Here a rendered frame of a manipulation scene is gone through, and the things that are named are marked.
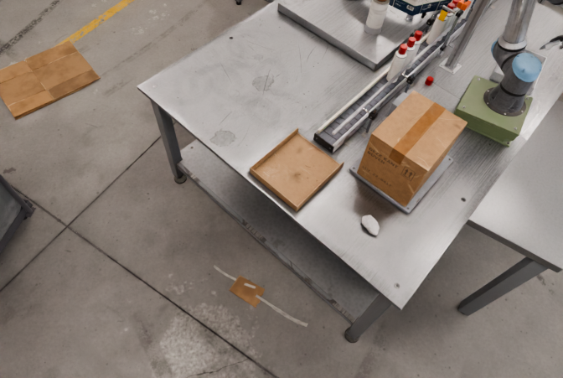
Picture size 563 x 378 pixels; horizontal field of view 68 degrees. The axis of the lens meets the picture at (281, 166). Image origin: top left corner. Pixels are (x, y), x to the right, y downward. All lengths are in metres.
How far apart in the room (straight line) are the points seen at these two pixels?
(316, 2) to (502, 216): 1.45
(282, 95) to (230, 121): 0.29
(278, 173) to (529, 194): 1.06
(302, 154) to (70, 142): 1.78
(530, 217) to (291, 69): 1.25
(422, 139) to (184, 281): 1.50
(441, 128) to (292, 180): 0.61
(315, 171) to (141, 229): 1.25
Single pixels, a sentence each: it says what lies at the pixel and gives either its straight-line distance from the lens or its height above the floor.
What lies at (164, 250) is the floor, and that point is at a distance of 2.55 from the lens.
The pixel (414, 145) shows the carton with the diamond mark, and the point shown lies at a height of 1.12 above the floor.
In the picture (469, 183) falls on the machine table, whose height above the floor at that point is 0.83.
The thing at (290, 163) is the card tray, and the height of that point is 0.83.
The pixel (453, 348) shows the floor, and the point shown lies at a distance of 2.57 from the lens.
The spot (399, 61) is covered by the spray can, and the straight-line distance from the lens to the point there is 2.03.
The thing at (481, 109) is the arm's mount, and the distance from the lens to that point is 2.13.
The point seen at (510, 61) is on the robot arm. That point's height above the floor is 1.10.
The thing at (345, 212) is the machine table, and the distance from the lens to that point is 1.70.
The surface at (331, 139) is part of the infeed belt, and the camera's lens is 1.82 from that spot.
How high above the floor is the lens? 2.31
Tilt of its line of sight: 57 degrees down
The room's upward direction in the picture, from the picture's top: 6 degrees clockwise
